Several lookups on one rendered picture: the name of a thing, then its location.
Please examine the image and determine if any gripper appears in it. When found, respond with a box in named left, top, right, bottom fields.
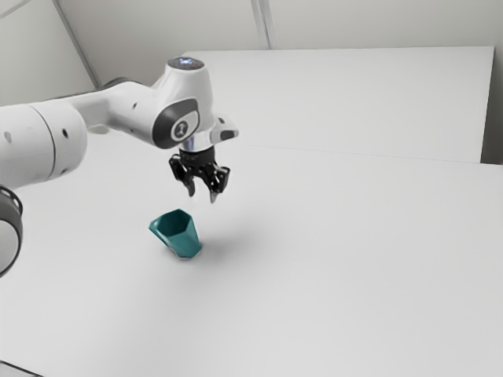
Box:
left=168, top=145, right=231, bottom=204

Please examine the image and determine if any teal faceted mug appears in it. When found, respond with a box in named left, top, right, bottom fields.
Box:
left=148, top=208, right=204, bottom=260

